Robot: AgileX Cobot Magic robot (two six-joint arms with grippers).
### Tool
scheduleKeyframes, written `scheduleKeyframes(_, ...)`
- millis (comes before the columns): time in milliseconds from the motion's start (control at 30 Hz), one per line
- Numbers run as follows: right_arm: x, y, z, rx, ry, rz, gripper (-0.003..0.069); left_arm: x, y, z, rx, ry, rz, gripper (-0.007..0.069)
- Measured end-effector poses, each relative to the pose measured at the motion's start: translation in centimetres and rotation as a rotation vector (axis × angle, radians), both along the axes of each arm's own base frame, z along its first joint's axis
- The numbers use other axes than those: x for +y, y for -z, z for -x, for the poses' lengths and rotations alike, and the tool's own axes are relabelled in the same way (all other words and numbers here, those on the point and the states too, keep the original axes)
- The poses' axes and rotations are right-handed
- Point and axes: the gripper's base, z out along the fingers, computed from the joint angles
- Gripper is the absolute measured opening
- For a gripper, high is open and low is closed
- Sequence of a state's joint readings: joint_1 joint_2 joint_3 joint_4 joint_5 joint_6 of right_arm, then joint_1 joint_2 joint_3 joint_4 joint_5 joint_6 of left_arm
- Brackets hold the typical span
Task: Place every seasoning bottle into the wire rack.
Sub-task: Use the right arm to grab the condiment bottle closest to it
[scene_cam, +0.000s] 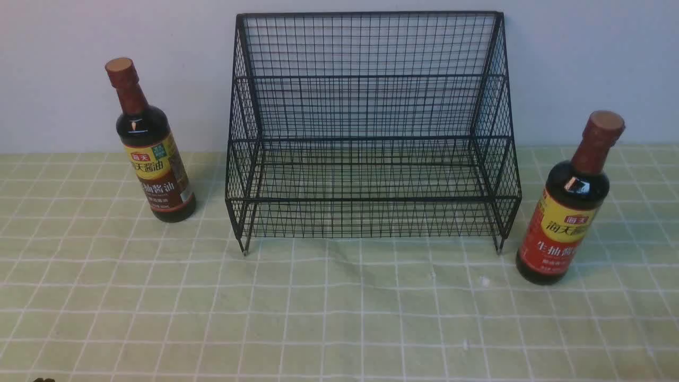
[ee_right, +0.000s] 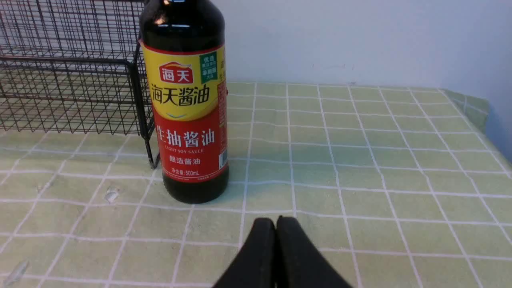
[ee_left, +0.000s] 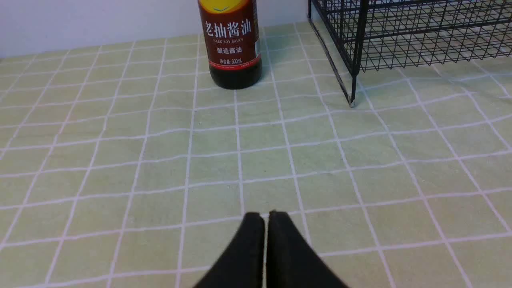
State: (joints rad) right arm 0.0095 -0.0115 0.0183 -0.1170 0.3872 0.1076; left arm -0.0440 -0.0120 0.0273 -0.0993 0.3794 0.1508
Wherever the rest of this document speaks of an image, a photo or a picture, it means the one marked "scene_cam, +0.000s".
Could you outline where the green checkered tablecloth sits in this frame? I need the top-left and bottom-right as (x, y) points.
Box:
(1, 144), (678, 381)

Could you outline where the black wire mesh shelf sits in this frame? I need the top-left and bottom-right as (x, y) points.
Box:
(225, 10), (523, 253)

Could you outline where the soy sauce bottle brown label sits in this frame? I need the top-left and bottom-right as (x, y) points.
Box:
(105, 57), (197, 223)

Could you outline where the soy sauce bottle red label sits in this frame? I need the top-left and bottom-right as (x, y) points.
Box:
(516, 110), (625, 285)

